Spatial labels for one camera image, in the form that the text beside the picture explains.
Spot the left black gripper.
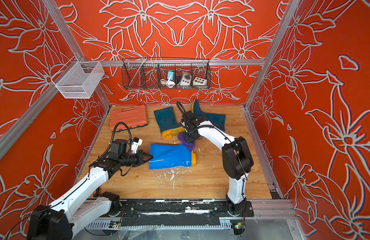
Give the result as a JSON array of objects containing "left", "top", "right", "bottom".
[{"left": 119, "top": 150, "right": 153, "bottom": 168}]

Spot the bright blue rubber boot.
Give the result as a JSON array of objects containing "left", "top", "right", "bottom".
[{"left": 149, "top": 144, "right": 197, "bottom": 170}]

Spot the purple cloth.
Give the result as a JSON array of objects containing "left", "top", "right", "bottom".
[{"left": 178, "top": 132, "right": 196, "bottom": 152}]

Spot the teal boot with yellow sole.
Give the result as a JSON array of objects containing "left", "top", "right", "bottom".
[{"left": 154, "top": 107, "right": 185, "bottom": 140}]

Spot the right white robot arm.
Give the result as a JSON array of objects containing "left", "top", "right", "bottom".
[{"left": 180, "top": 111, "right": 254, "bottom": 215}]

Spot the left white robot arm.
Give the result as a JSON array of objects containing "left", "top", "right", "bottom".
[{"left": 27, "top": 138, "right": 153, "bottom": 240}]

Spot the orange plastic tool case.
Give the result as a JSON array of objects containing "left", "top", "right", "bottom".
[{"left": 110, "top": 106, "right": 149, "bottom": 131}]

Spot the white grey device in basket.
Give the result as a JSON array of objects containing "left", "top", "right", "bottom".
[{"left": 177, "top": 72, "right": 192, "bottom": 87}]

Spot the blue white small box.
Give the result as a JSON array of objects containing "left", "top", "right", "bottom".
[{"left": 167, "top": 71, "right": 175, "bottom": 81}]

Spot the teal boot near back wall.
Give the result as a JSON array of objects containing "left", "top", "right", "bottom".
[{"left": 192, "top": 99, "right": 226, "bottom": 132}]

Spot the black wire wall basket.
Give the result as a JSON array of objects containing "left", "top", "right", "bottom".
[{"left": 121, "top": 57, "right": 212, "bottom": 90}]

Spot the white mesh wall basket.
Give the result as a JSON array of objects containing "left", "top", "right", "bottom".
[{"left": 52, "top": 62, "right": 105, "bottom": 99}]

